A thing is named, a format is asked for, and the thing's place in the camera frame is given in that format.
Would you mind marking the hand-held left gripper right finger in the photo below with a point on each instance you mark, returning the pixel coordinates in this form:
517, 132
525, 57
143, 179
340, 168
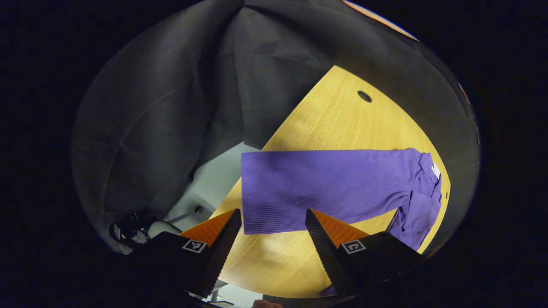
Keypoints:
327, 252

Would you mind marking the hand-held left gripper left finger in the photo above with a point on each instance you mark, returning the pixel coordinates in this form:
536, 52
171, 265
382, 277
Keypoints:
220, 256

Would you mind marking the chair base with castors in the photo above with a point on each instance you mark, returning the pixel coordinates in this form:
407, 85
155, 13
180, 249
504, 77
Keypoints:
160, 226

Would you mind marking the purple shirt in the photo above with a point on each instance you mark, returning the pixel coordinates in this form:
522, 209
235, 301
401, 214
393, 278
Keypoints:
321, 184

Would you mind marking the black round table grommet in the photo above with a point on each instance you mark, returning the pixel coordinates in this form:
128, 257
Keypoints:
364, 96

